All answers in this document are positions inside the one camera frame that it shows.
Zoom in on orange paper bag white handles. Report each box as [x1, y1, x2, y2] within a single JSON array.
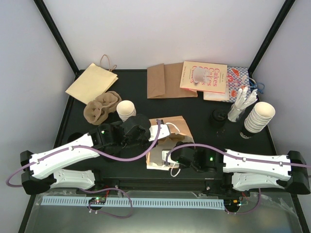
[[146, 116, 194, 177]]

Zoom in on yellow kraft paper bag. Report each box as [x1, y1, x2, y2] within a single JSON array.
[[65, 63, 118, 104]]

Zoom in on white slotted cable duct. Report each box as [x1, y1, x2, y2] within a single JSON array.
[[41, 196, 225, 210]]

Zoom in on cakes printed paper bag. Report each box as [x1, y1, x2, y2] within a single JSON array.
[[180, 61, 228, 94]]

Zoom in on stack of pulp cup carriers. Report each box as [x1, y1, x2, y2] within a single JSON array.
[[83, 91, 122, 125]]

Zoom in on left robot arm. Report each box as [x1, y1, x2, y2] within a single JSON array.
[[20, 114, 171, 195]]

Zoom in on stack of white paper cups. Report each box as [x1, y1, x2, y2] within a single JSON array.
[[116, 100, 136, 122]]

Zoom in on brown flat paper bag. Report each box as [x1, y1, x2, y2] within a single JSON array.
[[147, 63, 198, 99]]

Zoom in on cup of white straws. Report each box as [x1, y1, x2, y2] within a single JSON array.
[[227, 87, 258, 122]]

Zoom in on stack of plain paper cups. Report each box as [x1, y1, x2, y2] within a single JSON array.
[[244, 101, 276, 133]]

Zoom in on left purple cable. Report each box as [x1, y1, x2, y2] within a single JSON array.
[[5, 119, 162, 219]]

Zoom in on blue checkered paper bag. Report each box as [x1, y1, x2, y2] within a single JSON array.
[[203, 66, 250, 103]]

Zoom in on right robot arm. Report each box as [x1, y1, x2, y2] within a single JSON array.
[[162, 142, 311, 196]]

